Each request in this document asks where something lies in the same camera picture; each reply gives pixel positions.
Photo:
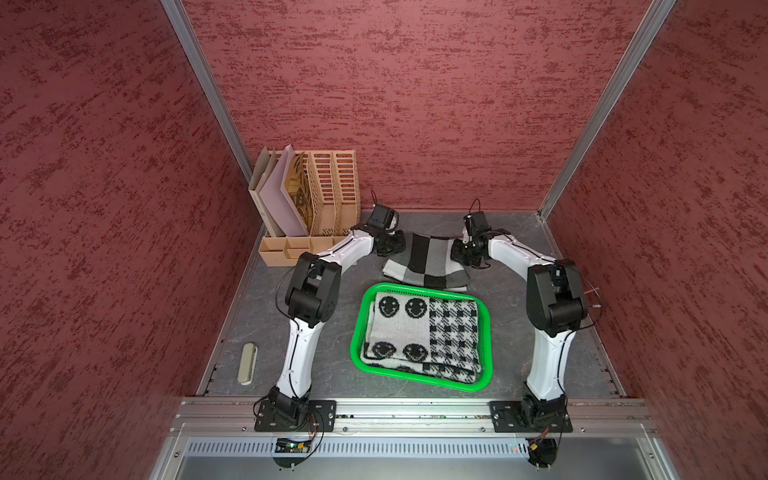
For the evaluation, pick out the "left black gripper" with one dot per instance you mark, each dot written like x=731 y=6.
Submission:
x=400 y=246

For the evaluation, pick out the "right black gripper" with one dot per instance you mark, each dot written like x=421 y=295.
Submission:
x=456 y=255

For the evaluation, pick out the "grey black checked scarf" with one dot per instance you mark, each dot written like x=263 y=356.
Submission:
x=426 y=262

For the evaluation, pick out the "black white smiley scarf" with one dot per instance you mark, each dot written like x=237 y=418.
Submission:
x=427 y=336

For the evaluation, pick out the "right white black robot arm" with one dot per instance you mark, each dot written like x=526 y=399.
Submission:
x=556 y=306

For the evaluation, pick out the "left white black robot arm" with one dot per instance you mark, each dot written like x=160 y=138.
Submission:
x=311 y=298

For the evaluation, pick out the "green plastic basket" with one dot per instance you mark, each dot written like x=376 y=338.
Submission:
x=484 y=347

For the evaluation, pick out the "beige wooden file organizer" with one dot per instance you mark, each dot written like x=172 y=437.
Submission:
x=336 y=203

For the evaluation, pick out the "brown patterned book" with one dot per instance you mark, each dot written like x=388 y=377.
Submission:
x=298 y=188

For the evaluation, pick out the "lilac folder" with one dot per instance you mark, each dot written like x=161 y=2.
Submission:
x=277 y=209

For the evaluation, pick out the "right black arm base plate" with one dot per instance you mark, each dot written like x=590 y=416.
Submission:
x=504 y=417

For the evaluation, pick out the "beige oblong handle piece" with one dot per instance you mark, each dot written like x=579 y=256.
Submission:
x=247 y=362

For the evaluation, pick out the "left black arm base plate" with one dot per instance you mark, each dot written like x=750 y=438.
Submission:
x=318 y=415

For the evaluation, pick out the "aluminium front rail frame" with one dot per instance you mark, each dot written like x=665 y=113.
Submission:
x=420 y=438

